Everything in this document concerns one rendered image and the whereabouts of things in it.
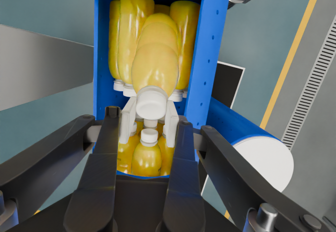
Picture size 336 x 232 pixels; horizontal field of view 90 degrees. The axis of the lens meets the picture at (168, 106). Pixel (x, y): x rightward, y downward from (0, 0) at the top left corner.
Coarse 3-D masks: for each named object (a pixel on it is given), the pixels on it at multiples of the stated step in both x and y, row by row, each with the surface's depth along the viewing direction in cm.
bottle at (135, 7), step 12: (120, 0) 34; (132, 0) 32; (144, 0) 33; (120, 12) 34; (132, 12) 33; (144, 12) 34; (120, 24) 35; (132, 24) 34; (120, 36) 35; (132, 36) 34; (120, 48) 36; (132, 48) 35; (120, 60) 36; (132, 60) 35; (120, 72) 37
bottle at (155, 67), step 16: (160, 16) 30; (144, 32) 28; (160, 32) 27; (176, 32) 31; (144, 48) 24; (160, 48) 24; (176, 48) 27; (144, 64) 22; (160, 64) 22; (176, 64) 24; (144, 80) 21; (160, 80) 21; (176, 80) 24
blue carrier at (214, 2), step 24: (96, 0) 34; (168, 0) 45; (192, 0) 43; (216, 0) 29; (96, 24) 36; (216, 24) 31; (96, 48) 37; (216, 48) 33; (96, 72) 38; (192, 72) 30; (96, 96) 40; (120, 96) 52; (192, 96) 32; (192, 120) 33
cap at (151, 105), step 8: (144, 96) 20; (152, 96) 20; (160, 96) 20; (136, 104) 20; (144, 104) 20; (152, 104) 20; (160, 104) 20; (136, 112) 21; (144, 112) 21; (152, 112) 21; (160, 112) 21
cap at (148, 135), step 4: (144, 132) 37; (148, 132) 38; (152, 132) 38; (156, 132) 38; (144, 136) 37; (148, 136) 37; (152, 136) 37; (156, 136) 38; (144, 140) 37; (148, 140) 37; (152, 140) 37
